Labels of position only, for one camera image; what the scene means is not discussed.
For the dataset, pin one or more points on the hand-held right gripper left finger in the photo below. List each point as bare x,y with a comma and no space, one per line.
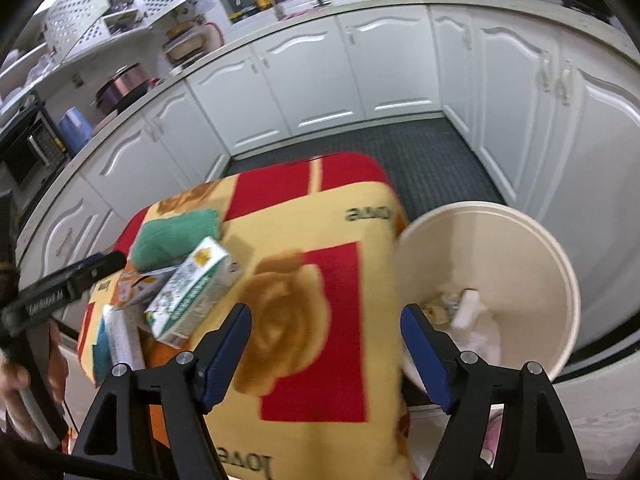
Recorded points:
225,355

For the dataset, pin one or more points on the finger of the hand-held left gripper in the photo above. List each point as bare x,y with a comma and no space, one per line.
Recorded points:
75,276

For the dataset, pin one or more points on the person's left hand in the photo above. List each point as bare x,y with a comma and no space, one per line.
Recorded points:
12,377

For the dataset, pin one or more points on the dish rack with bowls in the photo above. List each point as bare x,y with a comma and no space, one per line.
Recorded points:
187,40

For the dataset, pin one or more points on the white lattice wall cabinets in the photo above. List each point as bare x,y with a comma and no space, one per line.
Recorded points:
115,5

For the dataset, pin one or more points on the long white cardboard box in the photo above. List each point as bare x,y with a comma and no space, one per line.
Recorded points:
122,340

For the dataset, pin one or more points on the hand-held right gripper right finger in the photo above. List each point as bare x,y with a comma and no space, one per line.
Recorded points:
425,355

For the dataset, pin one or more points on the black microwave oven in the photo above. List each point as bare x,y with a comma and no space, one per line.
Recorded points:
30,152

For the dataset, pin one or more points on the blue water jug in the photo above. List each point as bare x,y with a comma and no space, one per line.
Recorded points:
75,127

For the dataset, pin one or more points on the dotted orange white packet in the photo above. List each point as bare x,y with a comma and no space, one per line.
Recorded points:
142,285

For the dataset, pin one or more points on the green white drink carton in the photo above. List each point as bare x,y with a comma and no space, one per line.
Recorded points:
195,290

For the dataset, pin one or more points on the brown paper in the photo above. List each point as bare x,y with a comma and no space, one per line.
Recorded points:
436,312

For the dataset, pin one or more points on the green cloth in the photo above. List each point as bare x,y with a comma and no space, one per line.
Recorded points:
175,237

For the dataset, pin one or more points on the white plastic bucket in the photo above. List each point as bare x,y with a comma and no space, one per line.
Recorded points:
500,250

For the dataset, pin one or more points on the large white foam block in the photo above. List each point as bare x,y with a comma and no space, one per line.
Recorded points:
468,310

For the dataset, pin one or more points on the white tissue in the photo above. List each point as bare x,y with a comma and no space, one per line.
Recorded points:
482,345

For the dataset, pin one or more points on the copper rice cooker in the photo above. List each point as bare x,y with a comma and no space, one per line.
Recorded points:
122,86

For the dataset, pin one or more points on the white base cabinets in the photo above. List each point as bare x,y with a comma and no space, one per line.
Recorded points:
400,80

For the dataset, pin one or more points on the printed red yellow blanket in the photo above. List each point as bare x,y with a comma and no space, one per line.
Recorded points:
300,285

